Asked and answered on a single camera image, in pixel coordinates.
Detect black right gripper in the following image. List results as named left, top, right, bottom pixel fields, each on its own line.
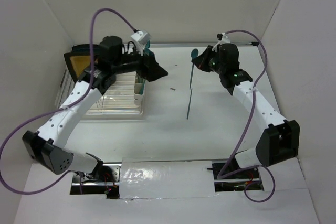
left=192, top=45, right=225, bottom=75

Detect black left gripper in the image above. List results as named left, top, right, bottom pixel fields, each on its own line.
left=112, top=41, right=168, bottom=82

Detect teal spoon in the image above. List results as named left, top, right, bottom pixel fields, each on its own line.
left=143, top=40, right=152, bottom=56
left=189, top=48, right=199, bottom=89

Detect teal chopstick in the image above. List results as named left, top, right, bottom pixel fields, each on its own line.
left=139, top=79, right=146, bottom=95
left=186, top=88, right=193, bottom=120

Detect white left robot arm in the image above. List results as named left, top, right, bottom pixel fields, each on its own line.
left=23, top=31, right=168, bottom=182

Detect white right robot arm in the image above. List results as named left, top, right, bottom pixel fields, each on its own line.
left=192, top=43, right=300, bottom=178

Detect cream utensil holder near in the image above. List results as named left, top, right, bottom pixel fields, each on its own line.
left=134, top=74, right=146, bottom=105

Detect clear dish rack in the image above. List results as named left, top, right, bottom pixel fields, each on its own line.
left=56, top=69, right=145, bottom=117

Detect black framed yellow plate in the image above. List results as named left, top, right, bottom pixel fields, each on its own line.
left=64, top=44, right=91, bottom=82

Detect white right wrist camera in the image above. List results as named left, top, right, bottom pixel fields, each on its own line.
left=212, top=33, right=230, bottom=52

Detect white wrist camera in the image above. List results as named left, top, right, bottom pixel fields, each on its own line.
left=131, top=30, right=152, bottom=52
left=212, top=33, right=230, bottom=52

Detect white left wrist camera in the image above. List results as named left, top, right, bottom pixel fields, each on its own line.
left=131, top=30, right=152, bottom=52

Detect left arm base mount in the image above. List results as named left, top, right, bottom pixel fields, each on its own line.
left=70, top=163, right=122, bottom=199

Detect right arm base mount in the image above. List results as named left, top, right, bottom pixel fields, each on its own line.
left=206, top=159, right=264, bottom=192

